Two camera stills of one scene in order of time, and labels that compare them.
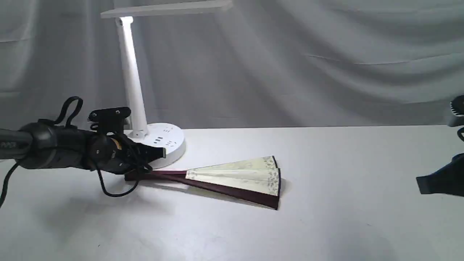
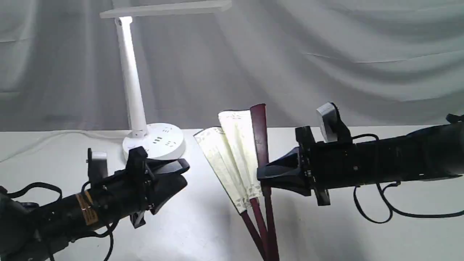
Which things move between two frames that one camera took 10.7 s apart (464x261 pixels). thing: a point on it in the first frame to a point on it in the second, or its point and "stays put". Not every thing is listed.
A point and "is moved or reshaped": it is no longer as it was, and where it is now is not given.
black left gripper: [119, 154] to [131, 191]
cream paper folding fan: [256, 181] is moved or reshaped
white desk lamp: [157, 135] stays put
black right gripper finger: [448, 180] to [327, 164]
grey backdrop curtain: [259, 63] stays put
